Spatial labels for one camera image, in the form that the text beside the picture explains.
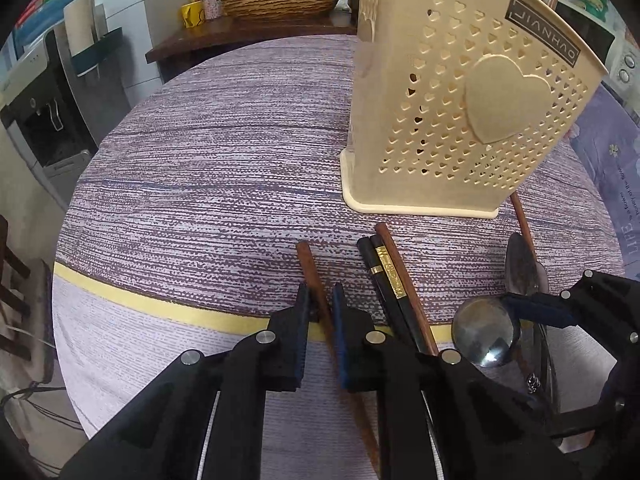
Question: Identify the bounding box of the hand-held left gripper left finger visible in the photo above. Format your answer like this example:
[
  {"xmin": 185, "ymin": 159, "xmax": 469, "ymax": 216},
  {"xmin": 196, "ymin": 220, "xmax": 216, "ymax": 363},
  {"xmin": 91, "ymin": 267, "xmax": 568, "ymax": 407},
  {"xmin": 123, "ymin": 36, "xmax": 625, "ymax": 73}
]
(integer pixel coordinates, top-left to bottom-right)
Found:
[{"xmin": 59, "ymin": 283, "xmax": 312, "ymax": 480}]

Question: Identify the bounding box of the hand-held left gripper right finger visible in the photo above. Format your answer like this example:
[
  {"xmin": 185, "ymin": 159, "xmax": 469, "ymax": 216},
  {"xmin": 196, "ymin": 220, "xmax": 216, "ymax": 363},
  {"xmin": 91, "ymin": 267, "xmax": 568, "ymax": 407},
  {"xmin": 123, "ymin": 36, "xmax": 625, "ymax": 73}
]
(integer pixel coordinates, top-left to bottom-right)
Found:
[{"xmin": 331, "ymin": 281, "xmax": 588, "ymax": 480}]

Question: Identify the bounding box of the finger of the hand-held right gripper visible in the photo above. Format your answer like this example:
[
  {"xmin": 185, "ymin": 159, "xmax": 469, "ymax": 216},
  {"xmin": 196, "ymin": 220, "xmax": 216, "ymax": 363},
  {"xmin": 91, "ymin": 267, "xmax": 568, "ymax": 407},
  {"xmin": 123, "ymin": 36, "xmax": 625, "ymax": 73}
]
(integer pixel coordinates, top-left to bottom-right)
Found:
[
  {"xmin": 501, "ymin": 269, "xmax": 640, "ymax": 363},
  {"xmin": 542, "ymin": 355, "xmax": 640, "ymax": 453}
]

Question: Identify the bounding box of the pointed metal spoon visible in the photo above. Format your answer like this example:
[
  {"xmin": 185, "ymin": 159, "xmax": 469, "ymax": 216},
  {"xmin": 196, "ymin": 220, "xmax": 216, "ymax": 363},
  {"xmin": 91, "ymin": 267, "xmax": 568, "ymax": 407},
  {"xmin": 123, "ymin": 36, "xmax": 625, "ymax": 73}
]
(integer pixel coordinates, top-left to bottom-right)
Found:
[{"xmin": 503, "ymin": 232, "xmax": 550, "ymax": 301}]

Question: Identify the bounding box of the round metal spoon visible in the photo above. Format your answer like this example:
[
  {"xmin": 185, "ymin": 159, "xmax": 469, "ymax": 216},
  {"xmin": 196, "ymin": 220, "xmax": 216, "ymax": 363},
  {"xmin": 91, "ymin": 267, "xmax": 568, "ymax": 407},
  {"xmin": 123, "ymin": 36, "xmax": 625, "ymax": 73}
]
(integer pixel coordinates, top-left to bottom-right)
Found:
[{"xmin": 451, "ymin": 296, "xmax": 523, "ymax": 368}]

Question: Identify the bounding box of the black chopstick with gold band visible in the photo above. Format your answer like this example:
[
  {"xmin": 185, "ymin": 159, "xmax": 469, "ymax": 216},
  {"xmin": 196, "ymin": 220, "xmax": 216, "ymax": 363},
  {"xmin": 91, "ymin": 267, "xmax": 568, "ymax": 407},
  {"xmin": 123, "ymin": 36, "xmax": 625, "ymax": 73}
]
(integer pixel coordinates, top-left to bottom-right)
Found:
[
  {"xmin": 356, "ymin": 236, "xmax": 416, "ymax": 348},
  {"xmin": 369, "ymin": 234, "xmax": 426, "ymax": 353}
]

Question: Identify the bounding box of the brown wooden chopstick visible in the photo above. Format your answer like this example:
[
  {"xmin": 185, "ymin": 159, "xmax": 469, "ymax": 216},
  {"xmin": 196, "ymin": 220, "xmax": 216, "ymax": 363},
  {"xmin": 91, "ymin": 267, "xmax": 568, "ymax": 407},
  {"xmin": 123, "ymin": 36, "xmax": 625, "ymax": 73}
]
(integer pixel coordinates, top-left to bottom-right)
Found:
[
  {"xmin": 295, "ymin": 241, "xmax": 383, "ymax": 478},
  {"xmin": 509, "ymin": 192, "xmax": 541, "ymax": 266},
  {"xmin": 374, "ymin": 221, "xmax": 441, "ymax": 357}
]

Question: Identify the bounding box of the beige perforated utensil holder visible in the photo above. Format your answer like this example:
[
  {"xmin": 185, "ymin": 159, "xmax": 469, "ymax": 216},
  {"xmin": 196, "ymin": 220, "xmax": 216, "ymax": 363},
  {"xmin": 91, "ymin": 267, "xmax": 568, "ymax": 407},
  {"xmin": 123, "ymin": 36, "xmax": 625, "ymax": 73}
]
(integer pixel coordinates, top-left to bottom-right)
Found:
[{"xmin": 340, "ymin": 0, "xmax": 610, "ymax": 219}]

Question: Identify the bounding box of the purple floral cloth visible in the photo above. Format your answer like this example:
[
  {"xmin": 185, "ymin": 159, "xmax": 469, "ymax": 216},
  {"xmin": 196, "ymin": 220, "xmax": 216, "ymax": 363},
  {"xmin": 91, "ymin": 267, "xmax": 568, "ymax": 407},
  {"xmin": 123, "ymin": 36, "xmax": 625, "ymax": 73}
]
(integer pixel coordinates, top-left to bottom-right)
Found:
[{"xmin": 570, "ymin": 82, "xmax": 640, "ymax": 281}]

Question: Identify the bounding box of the purple striped tablecloth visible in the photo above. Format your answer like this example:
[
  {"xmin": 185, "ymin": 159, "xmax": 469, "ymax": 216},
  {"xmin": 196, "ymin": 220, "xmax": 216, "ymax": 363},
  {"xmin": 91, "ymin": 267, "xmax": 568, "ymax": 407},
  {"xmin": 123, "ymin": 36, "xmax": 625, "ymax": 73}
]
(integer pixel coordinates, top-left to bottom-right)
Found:
[{"xmin": 52, "ymin": 34, "xmax": 628, "ymax": 480}]

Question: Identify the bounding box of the wooden chair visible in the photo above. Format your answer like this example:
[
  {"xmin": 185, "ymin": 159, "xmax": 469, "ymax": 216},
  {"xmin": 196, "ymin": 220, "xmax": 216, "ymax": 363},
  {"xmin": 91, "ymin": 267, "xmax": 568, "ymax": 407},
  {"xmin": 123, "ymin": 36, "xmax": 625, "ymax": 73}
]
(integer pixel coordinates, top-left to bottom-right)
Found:
[{"xmin": 0, "ymin": 215, "xmax": 56, "ymax": 381}]

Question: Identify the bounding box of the white microwave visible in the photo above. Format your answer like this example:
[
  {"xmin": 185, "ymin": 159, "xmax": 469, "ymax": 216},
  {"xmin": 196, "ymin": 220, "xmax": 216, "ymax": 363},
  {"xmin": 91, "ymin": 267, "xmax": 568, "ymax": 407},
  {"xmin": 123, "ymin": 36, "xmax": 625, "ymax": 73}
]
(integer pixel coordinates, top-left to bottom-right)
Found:
[{"xmin": 555, "ymin": 2, "xmax": 640, "ymax": 106}]

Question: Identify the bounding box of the dark wooden counter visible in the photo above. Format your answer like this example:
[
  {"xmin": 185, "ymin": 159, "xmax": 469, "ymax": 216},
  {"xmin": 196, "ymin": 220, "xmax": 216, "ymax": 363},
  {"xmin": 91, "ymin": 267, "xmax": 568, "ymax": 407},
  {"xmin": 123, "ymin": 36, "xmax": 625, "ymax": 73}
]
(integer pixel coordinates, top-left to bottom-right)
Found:
[{"xmin": 146, "ymin": 12, "xmax": 358, "ymax": 78}]

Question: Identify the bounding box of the water dispenser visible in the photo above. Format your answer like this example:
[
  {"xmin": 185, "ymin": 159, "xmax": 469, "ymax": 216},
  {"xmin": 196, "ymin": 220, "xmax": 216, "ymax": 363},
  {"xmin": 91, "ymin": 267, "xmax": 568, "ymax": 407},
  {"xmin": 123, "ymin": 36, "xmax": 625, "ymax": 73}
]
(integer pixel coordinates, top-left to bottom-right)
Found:
[{"xmin": 0, "ymin": 30, "xmax": 101, "ymax": 211}]

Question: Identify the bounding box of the wicker pattern wash basin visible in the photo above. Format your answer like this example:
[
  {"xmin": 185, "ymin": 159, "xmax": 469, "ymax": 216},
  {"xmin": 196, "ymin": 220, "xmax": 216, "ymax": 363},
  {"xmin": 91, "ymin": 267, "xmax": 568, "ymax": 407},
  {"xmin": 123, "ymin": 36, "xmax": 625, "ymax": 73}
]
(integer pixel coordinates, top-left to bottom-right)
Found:
[{"xmin": 218, "ymin": 0, "xmax": 344, "ymax": 22}]

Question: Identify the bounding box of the yellow mug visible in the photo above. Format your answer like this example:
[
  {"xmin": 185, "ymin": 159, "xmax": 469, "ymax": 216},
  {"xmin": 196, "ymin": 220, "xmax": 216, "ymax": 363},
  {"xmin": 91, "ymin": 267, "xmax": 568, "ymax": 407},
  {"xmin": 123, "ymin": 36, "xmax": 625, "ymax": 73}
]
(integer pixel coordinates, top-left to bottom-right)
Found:
[{"xmin": 181, "ymin": 1, "xmax": 205, "ymax": 28}]

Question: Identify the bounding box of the teal cup holder tray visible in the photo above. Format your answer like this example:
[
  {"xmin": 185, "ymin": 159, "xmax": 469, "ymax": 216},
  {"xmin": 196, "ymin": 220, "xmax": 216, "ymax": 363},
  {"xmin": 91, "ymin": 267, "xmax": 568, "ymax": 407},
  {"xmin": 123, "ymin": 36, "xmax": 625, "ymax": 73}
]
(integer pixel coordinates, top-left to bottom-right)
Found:
[{"xmin": 70, "ymin": 27, "xmax": 123, "ymax": 76}]

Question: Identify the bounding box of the white paper cup stack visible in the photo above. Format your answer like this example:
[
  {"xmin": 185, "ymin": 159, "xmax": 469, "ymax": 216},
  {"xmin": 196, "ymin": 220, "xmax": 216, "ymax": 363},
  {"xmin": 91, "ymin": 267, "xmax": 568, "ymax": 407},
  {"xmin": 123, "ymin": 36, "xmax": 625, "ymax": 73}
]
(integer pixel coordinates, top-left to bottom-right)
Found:
[{"xmin": 64, "ymin": 0, "xmax": 96, "ymax": 56}]

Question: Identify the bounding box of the blue water jug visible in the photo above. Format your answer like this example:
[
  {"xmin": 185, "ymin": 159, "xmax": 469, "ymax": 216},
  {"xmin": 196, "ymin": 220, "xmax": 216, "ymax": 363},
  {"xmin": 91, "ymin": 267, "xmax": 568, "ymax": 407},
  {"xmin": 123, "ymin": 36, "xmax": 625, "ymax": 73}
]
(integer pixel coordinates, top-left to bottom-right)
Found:
[{"xmin": 10, "ymin": 0, "xmax": 83, "ymax": 56}]

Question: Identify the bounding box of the black cable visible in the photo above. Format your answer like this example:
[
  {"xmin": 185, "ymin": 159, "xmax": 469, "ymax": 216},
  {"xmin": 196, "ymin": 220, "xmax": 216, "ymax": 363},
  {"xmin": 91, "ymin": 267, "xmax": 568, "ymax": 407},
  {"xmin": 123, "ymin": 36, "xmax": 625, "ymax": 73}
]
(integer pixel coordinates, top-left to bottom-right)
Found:
[{"xmin": 0, "ymin": 385, "xmax": 86, "ymax": 433}]

